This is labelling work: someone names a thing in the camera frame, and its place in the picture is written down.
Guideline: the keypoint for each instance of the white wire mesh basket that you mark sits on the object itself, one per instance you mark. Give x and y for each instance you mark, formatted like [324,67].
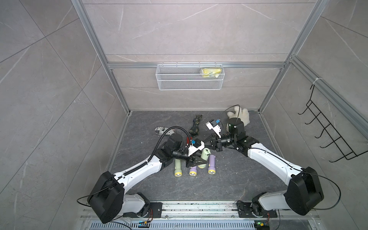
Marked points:
[172,77]

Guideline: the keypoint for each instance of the green flashlight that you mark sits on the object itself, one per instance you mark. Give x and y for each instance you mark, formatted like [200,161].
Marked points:
[204,156]
[177,168]

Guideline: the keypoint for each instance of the white plush toy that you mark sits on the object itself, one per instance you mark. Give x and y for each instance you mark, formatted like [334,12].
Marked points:
[241,114]

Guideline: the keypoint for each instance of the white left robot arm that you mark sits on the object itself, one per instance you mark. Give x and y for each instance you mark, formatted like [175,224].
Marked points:
[109,195]

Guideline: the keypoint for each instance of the black wire hook rack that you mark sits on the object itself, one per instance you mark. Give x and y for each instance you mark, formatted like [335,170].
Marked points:
[329,130]

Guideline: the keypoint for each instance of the purple flashlight right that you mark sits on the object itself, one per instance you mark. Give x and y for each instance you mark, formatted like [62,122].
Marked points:
[212,164]

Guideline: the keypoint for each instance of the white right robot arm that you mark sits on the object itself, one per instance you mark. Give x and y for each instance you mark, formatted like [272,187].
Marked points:
[304,190]

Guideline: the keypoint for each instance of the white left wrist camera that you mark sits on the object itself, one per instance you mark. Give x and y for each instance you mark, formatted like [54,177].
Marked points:
[195,145]

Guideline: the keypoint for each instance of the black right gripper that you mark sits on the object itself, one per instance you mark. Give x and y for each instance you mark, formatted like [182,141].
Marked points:
[213,142]

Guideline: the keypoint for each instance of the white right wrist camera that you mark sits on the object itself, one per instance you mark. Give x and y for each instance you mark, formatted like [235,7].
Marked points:
[215,126]

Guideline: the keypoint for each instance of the yellow item in basket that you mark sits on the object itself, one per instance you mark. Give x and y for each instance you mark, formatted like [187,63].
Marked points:
[210,72]

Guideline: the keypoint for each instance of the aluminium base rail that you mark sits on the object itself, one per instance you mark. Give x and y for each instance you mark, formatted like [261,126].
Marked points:
[203,215]

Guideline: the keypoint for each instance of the purple flashlight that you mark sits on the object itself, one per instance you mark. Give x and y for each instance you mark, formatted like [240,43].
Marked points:
[193,171]
[212,164]

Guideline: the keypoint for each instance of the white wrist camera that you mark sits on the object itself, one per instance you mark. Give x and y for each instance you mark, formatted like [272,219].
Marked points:
[195,145]
[215,126]

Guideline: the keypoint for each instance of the dark floral bow tie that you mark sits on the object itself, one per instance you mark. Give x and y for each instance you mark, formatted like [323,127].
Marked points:
[194,130]

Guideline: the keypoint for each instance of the purple flashlight middle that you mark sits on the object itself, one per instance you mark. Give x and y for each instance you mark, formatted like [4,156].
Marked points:
[193,171]

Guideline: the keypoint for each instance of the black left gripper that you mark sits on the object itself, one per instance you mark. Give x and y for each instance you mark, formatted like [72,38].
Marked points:
[192,162]

